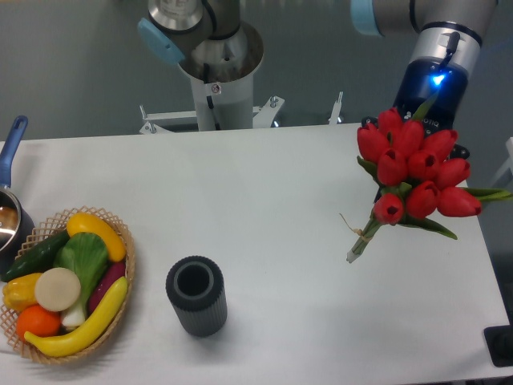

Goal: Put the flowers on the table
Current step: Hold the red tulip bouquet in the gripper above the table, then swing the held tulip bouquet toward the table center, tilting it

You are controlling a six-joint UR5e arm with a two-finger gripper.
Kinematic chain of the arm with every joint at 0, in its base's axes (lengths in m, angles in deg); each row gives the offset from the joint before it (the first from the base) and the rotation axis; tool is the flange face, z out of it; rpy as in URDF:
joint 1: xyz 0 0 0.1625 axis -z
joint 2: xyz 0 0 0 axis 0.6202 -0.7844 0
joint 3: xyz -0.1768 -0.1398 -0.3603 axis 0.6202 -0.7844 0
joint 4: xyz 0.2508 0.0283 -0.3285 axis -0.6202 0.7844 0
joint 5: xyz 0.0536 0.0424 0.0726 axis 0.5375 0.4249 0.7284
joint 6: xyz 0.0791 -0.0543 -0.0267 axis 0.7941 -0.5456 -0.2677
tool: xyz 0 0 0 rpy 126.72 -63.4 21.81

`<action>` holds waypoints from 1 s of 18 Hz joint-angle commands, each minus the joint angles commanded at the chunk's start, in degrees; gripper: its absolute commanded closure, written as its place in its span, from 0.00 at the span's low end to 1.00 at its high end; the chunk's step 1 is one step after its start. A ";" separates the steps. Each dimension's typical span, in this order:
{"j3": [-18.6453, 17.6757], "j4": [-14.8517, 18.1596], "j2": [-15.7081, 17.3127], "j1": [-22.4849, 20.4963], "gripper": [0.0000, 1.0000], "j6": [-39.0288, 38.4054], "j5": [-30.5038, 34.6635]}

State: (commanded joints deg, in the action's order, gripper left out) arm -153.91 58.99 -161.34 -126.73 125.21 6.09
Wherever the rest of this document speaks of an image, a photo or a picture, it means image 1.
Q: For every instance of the purple sweet potato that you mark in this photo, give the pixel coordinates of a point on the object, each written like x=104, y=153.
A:
x=113, y=272

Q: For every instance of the yellow bell pepper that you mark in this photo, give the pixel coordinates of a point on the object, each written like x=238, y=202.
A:
x=19, y=293

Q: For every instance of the dark grey ribbed vase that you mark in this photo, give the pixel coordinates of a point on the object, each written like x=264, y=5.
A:
x=195, y=288

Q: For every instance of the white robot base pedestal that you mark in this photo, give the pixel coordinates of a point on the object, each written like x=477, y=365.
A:
x=223, y=106

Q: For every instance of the white object right edge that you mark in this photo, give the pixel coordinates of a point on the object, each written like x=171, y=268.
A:
x=503, y=176

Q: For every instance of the blue handled saucepan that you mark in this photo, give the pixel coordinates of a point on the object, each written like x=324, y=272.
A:
x=16, y=224

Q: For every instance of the orange fruit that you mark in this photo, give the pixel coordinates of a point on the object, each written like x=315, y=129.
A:
x=38, y=321

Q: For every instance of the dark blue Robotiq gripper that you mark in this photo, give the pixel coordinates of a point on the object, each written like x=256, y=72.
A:
x=425, y=106

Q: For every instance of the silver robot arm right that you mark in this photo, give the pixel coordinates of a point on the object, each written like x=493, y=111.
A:
x=450, y=38

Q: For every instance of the woven wicker basket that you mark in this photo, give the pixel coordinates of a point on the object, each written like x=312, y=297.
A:
x=51, y=226

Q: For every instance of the red tulip bouquet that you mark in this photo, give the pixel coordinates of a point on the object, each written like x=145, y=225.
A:
x=415, y=176

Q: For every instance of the green cucumber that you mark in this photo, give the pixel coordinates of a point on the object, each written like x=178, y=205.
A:
x=38, y=258

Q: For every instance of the black device at edge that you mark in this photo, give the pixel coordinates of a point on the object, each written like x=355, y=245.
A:
x=499, y=344

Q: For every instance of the yellow squash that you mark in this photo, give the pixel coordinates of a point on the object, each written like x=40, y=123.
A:
x=89, y=223

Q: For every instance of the white metal frame bracket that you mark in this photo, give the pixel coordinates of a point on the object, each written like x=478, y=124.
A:
x=266, y=116

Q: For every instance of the yellow banana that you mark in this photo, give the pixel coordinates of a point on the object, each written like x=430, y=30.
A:
x=86, y=334

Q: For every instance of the green bok choy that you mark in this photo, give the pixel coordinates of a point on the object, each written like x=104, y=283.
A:
x=85, y=254

